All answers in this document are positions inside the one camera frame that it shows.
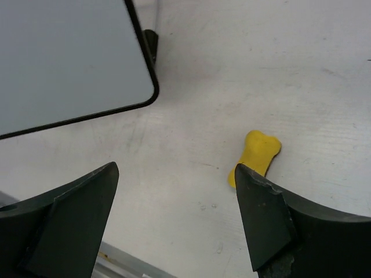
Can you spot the black whiteboard stand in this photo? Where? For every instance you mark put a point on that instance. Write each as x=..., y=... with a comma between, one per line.
x=152, y=39

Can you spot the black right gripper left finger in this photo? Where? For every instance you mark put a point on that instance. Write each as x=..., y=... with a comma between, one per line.
x=58, y=233

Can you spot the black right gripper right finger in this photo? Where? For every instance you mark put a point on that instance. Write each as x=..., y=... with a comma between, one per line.
x=290, y=236

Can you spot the yellow bone-shaped eraser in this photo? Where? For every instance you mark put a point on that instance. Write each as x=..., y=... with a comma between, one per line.
x=258, y=153

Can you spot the whiteboard with black frame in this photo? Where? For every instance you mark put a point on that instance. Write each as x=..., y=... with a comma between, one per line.
x=64, y=62

